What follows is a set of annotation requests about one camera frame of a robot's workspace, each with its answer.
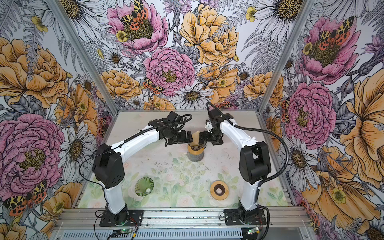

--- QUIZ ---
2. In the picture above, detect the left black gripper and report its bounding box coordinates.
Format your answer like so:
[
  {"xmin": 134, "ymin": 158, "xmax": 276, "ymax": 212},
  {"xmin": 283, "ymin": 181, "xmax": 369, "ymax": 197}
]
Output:
[{"xmin": 165, "ymin": 127, "xmax": 193, "ymax": 144}]

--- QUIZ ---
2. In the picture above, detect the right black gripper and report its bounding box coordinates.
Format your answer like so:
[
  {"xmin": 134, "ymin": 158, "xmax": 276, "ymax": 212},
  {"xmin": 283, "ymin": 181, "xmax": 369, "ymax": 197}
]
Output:
[{"xmin": 198, "ymin": 127, "xmax": 224, "ymax": 146}]

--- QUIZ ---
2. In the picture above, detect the single brown coffee filter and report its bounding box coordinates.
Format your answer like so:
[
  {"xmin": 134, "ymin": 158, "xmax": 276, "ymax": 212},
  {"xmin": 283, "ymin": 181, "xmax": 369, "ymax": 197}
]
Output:
[{"xmin": 190, "ymin": 131, "xmax": 200, "ymax": 147}]

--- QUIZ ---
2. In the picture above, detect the green glass dripper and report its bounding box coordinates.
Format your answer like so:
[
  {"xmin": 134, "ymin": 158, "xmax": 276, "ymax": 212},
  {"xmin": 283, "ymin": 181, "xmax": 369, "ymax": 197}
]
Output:
[{"xmin": 135, "ymin": 177, "xmax": 155, "ymax": 197}]

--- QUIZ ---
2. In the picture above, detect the grey glass dripper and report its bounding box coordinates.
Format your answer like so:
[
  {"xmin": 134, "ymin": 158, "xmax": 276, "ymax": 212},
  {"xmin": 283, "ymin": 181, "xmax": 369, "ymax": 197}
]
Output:
[{"xmin": 188, "ymin": 142, "xmax": 207, "ymax": 152}]

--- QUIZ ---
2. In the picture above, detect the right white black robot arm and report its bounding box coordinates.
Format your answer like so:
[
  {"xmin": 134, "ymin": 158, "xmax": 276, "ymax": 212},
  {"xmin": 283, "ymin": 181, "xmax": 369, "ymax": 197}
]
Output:
[{"xmin": 199, "ymin": 103, "xmax": 272, "ymax": 226}]

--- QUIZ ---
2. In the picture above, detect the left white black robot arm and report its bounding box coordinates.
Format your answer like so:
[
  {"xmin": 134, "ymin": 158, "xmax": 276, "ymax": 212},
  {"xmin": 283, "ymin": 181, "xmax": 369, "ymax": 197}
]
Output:
[{"xmin": 92, "ymin": 112, "xmax": 193, "ymax": 226}]

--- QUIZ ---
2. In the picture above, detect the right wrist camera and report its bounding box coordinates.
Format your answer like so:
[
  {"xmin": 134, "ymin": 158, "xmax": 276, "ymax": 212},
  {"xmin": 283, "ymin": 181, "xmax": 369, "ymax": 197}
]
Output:
[{"xmin": 205, "ymin": 120, "xmax": 213, "ymax": 132}]

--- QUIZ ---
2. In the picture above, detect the left black corrugated cable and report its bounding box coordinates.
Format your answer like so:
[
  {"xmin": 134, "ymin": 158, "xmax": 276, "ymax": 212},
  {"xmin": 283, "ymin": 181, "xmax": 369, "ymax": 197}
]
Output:
[{"xmin": 79, "ymin": 113, "xmax": 193, "ymax": 196}]

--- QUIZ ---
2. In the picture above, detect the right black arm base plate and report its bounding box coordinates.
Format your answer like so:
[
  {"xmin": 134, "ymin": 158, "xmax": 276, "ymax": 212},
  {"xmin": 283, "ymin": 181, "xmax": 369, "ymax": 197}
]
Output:
[{"xmin": 224, "ymin": 208, "xmax": 267, "ymax": 226}]

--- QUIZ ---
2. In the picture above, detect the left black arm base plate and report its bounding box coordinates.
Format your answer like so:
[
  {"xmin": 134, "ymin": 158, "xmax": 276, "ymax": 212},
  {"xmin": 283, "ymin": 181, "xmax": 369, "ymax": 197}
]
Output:
[{"xmin": 99, "ymin": 210, "xmax": 144, "ymax": 227}]

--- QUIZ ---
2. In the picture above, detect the white vented cable duct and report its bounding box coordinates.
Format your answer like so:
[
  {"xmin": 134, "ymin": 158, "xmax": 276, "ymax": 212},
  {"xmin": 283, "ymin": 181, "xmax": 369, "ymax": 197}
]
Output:
[{"xmin": 56, "ymin": 228, "xmax": 243, "ymax": 240}]

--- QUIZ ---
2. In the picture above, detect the aluminium rail frame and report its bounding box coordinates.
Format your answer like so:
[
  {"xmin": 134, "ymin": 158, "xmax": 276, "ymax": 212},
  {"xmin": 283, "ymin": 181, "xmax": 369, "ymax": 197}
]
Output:
[{"xmin": 54, "ymin": 206, "xmax": 310, "ymax": 230}]

